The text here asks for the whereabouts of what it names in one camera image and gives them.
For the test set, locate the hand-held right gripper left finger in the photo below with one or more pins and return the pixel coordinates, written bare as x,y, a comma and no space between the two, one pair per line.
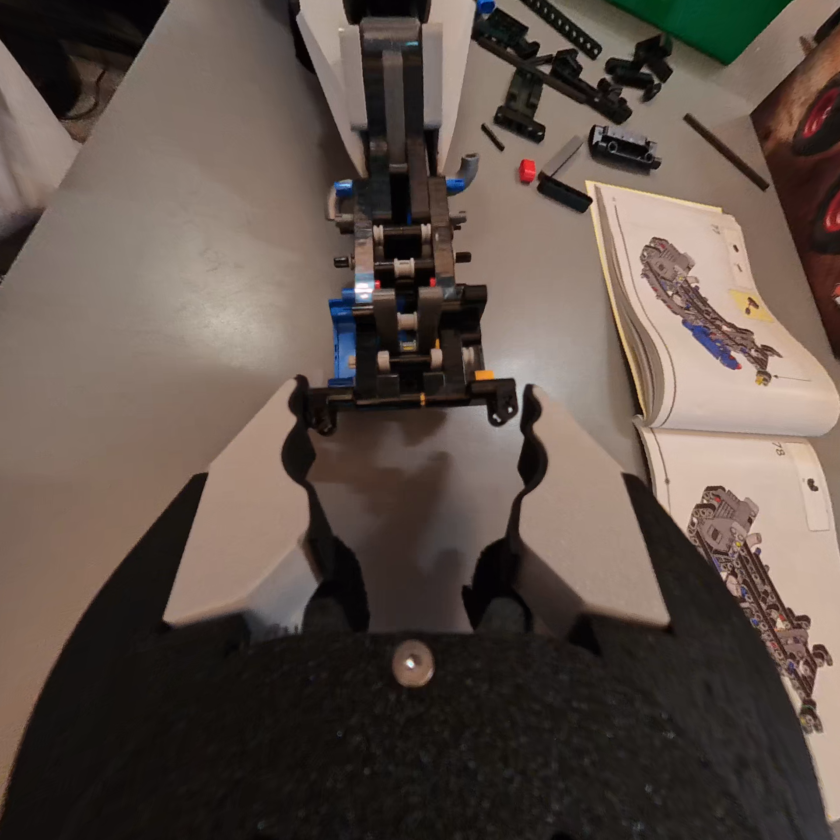
243,525

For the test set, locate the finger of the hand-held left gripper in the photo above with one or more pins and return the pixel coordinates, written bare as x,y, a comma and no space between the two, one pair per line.
321,65
460,65

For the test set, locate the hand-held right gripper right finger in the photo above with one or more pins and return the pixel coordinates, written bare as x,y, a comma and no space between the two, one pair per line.
590,531

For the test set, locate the black blue lego model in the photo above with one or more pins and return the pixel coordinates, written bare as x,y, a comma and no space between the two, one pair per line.
407,295

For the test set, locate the lego instruction booklet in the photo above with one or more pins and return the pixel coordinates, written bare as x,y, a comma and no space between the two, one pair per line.
709,295

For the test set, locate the pile of black lego pieces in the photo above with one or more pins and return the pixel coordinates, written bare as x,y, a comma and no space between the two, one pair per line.
525,105

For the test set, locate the small black lego pin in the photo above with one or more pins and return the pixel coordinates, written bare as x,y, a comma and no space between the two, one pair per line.
492,136

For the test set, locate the small red lego piece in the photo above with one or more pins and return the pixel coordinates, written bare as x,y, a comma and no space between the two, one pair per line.
527,170

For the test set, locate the dark grey lego tile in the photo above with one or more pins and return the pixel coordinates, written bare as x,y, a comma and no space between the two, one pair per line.
563,157

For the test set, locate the short black lego beam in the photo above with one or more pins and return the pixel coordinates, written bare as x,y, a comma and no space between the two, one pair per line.
564,195

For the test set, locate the long black lego axle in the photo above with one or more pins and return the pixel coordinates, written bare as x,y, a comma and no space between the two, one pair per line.
725,151

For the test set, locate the lego set box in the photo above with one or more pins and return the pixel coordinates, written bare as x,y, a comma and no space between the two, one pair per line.
807,164

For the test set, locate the green plastic bin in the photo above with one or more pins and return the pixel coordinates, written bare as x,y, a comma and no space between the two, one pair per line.
709,23

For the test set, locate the person's white shirt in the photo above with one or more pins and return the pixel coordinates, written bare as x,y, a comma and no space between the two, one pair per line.
26,151

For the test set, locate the black lego frame brick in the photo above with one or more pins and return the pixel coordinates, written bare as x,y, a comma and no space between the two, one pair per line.
623,148

